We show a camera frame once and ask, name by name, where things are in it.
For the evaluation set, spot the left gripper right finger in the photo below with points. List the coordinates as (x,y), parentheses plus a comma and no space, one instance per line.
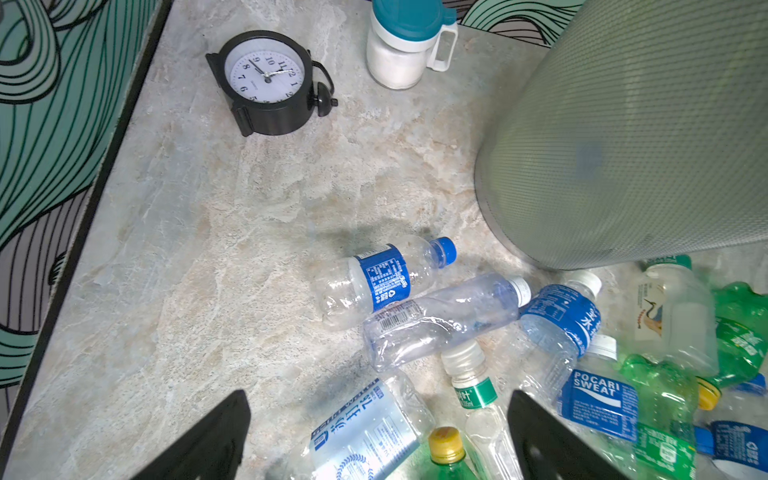
(547,449)

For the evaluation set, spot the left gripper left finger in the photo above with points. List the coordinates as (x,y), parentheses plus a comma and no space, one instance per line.
(211,449)

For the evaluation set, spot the large clear blue label bottle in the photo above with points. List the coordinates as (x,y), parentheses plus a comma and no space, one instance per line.
(368,437)

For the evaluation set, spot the clear bottle white cap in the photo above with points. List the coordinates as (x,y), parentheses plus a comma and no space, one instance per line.
(443,319)

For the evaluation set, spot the clear bottle green cap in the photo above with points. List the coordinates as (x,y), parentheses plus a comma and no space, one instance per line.
(674,315)

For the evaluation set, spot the Pepsi label clear bottle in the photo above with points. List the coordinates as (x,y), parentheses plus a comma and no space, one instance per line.
(731,439)

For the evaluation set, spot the clear bottle blue cap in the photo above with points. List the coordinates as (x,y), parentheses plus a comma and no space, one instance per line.
(351,289)

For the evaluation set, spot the mesh bin with green bag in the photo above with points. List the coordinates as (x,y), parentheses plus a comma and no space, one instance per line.
(642,133)

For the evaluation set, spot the clear bottle green band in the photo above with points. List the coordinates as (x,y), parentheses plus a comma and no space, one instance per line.
(486,429)

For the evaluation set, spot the Pocari Sweat bottle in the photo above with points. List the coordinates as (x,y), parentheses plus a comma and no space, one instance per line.
(600,407)

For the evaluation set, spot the green Sprite bottle yellow cap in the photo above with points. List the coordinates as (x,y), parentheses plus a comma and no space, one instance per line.
(441,456)

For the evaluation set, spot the blue label bottle white cap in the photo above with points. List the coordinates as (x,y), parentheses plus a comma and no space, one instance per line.
(555,330)

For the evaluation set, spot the teal lid white jar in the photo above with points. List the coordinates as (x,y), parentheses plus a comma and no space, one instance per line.
(406,38)

